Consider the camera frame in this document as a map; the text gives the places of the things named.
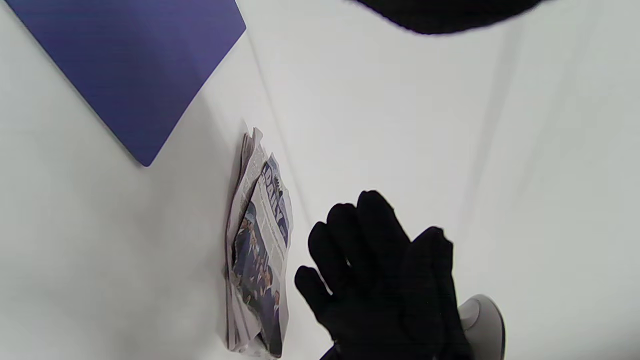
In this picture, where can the person's right hand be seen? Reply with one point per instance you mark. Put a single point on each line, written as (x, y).
(380, 290)

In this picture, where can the person's left hand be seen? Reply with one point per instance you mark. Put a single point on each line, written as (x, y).
(445, 15)

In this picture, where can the newspaper with colour group photo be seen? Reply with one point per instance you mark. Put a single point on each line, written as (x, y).
(265, 260)

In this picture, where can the blue folder with clear sleeves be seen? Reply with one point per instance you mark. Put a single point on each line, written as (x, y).
(135, 65)

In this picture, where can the right white grey controller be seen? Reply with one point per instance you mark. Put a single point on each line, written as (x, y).
(487, 325)

